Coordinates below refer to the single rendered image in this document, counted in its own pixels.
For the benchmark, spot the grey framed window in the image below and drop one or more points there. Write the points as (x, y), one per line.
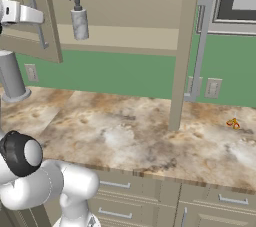
(233, 1)

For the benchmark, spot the marble soap dispenser black pump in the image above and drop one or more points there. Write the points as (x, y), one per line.
(80, 24)

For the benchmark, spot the beige base cabinet door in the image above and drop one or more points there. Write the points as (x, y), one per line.
(220, 219)

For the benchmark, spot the beige wall cabinet body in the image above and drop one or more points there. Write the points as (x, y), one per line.
(126, 11)

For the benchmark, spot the grey sink tap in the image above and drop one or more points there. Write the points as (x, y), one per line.
(11, 74)

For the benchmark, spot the beige drawer front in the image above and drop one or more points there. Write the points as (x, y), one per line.
(150, 186)
(146, 212)
(206, 197)

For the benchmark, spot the small orange yellow object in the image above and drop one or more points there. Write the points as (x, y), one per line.
(234, 124)

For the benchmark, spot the white wall outlet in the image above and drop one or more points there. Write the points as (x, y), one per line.
(32, 72)
(190, 86)
(213, 87)

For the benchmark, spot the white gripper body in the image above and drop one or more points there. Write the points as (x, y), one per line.
(30, 15)

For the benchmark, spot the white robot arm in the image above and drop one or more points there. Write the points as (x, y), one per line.
(50, 184)

